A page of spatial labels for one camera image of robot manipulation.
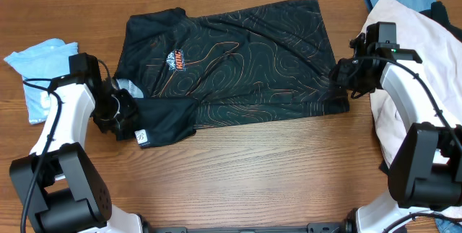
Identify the black orange-patterned jersey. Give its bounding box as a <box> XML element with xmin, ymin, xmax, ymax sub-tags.
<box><xmin>114</xmin><ymin>0</ymin><xmax>349</xmax><ymax>148</ymax></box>

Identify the dark navy garment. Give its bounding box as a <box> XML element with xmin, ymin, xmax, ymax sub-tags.
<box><xmin>421</xmin><ymin>1</ymin><xmax>462</xmax><ymax>41</ymax></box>

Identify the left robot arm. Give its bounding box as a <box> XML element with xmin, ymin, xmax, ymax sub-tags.
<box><xmin>9</xmin><ymin>53</ymin><xmax>151</xmax><ymax>233</ymax></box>

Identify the cream white shirt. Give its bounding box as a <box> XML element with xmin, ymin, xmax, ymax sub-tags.
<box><xmin>359</xmin><ymin>0</ymin><xmax>462</xmax><ymax>219</ymax></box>

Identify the folded light blue t-shirt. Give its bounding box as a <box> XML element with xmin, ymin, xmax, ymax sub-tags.
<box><xmin>4</xmin><ymin>38</ymin><xmax>78</xmax><ymax>125</ymax></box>

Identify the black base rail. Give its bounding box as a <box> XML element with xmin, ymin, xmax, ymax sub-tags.
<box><xmin>143</xmin><ymin>222</ymin><xmax>345</xmax><ymax>233</ymax></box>

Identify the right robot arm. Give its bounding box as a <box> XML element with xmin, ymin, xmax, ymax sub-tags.
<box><xmin>329</xmin><ymin>22</ymin><xmax>461</xmax><ymax>232</ymax></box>

